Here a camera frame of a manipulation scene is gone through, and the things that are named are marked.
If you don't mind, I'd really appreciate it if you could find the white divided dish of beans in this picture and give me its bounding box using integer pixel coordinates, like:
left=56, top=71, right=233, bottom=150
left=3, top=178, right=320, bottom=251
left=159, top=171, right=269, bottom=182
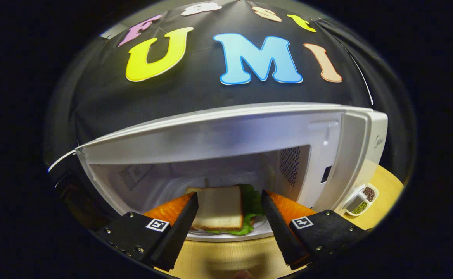
left=345, top=183, right=379, bottom=216

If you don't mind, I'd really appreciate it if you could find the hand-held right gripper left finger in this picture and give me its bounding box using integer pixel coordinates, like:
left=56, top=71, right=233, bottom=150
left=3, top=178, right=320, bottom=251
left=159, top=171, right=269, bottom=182
left=96, top=192, right=199, bottom=271

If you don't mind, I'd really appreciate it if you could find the black backdrop cloth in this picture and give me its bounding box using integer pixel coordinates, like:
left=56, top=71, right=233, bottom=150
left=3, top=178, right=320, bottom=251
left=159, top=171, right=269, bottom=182
left=44, top=0, right=417, bottom=183

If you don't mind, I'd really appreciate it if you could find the sandwich with lettuce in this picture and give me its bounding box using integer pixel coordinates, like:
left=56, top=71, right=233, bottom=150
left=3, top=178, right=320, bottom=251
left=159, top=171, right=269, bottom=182
left=186, top=184, right=266, bottom=236

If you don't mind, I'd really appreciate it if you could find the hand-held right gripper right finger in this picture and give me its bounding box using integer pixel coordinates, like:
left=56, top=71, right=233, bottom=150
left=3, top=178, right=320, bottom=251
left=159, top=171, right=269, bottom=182
left=261, top=190, right=372, bottom=271

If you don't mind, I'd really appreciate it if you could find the white round plate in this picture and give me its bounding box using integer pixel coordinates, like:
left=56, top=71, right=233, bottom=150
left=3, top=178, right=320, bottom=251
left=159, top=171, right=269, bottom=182
left=188, top=215, right=275, bottom=243

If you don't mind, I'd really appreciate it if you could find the white microwave oven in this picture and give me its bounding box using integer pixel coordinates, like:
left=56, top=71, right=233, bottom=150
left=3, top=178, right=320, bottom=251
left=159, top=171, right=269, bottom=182
left=48, top=102, right=388, bottom=243

